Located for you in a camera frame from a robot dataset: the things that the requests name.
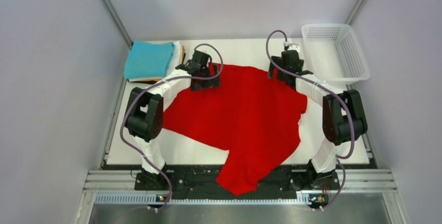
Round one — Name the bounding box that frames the red t-shirt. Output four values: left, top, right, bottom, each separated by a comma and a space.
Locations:
163, 65, 308, 196

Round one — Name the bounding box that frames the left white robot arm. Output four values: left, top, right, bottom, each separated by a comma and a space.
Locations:
120, 50, 224, 191

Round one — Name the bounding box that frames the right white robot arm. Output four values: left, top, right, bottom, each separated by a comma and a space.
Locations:
268, 42, 368, 190

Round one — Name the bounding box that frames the folded white t-shirt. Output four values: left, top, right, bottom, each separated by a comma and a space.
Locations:
130, 41, 183, 83

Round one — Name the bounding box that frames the white plastic basket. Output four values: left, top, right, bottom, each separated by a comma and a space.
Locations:
301, 23, 371, 85

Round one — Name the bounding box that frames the folded teal t-shirt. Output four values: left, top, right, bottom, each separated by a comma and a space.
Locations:
124, 41, 176, 80

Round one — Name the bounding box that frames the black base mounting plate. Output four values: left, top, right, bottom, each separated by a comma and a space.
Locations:
134, 165, 340, 208

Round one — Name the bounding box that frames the white slotted cable duct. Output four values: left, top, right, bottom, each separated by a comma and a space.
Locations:
95, 193, 312, 205

